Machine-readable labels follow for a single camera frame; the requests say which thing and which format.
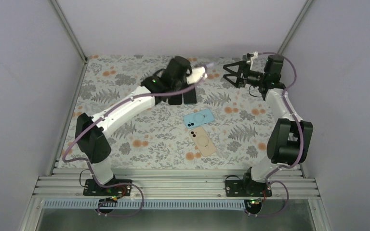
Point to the dark teal smartphone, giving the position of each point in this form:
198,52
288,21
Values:
190,97

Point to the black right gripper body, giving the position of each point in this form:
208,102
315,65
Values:
250,79

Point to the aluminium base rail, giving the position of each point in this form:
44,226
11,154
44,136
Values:
174,183

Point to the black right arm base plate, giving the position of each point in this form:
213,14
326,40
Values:
241,188

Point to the slotted grey cable duct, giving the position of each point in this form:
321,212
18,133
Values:
133,204

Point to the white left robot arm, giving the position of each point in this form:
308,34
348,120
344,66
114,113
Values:
92,131

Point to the aluminium corner frame post right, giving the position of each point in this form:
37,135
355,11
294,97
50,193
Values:
296,23

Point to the floral patterned table mat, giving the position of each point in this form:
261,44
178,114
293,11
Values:
158,137

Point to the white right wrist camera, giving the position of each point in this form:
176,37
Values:
250,58

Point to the black phone case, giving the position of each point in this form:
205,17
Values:
176,99

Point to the aluminium corner frame post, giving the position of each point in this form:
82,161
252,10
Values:
296,23
68,29

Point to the lilac phone case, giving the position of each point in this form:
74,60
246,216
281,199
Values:
208,66

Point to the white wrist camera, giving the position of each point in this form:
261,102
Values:
250,58
197,74

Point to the light blue phone case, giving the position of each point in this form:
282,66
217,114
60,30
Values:
199,118

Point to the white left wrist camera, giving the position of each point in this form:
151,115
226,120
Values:
197,74

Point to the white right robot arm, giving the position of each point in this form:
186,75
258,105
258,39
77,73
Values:
289,141

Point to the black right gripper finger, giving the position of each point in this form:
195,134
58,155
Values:
235,68
236,81

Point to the beige phone case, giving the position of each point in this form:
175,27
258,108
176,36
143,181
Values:
202,140

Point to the aluminium corner frame post left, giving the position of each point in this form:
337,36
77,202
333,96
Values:
68,29

